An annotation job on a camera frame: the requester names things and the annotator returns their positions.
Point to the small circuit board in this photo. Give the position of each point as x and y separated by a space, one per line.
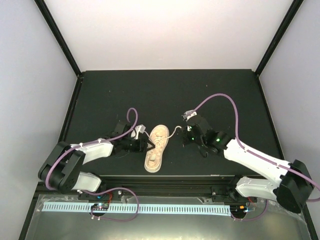
238 209
99 207

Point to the black front frame rail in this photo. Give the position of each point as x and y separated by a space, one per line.
227 189

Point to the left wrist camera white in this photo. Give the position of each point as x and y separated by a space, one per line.
137 131

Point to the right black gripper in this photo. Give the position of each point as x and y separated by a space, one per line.
185 140

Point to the white beige sneaker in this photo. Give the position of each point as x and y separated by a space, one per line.
153 160

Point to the black aluminium frame left post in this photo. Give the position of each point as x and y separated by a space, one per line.
49 19

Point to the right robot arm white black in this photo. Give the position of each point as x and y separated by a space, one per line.
221 144

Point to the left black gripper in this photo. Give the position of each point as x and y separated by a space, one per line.
142 146

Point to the light blue slotted cable duct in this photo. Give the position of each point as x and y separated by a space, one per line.
131 208

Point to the right small circuit board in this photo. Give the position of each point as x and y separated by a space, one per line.
238 209

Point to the left small circuit board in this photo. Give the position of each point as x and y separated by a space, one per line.
99 207

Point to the black aluminium frame right post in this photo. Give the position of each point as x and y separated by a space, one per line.
280 32

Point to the white shoelace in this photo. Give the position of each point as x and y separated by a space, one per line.
160 135

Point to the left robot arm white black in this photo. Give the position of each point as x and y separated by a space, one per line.
63 166

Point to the black aluminium frame post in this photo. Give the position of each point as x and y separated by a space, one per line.
49 19
280 32

